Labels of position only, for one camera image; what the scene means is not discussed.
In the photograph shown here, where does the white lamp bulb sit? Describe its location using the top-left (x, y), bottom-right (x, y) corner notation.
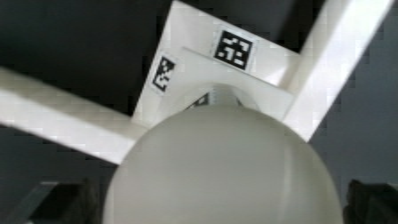
top-left (101, 83), bottom-right (346, 224)

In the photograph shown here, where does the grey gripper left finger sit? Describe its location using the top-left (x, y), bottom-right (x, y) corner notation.
top-left (3, 182), bottom-right (58, 224)

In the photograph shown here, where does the white front rail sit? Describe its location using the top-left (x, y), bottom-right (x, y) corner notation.
top-left (0, 67), bottom-right (147, 164)

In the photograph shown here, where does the white right rail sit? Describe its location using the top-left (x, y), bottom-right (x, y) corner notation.
top-left (282, 0), bottom-right (396, 140)

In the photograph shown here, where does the white lamp base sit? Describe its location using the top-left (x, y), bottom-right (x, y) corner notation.
top-left (133, 1), bottom-right (298, 126)

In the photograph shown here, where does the white rail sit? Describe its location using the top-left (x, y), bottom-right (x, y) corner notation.
top-left (282, 0), bottom-right (396, 140)
top-left (0, 67), bottom-right (147, 164)

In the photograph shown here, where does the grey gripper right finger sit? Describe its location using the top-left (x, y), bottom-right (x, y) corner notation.
top-left (380, 185), bottom-right (398, 224)

